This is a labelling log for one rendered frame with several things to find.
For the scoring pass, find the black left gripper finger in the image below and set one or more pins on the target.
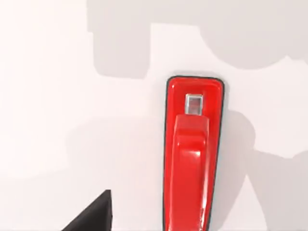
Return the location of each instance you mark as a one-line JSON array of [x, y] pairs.
[[98, 215]]

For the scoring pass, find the red stapler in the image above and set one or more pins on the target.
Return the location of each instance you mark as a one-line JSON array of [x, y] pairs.
[[190, 168]]

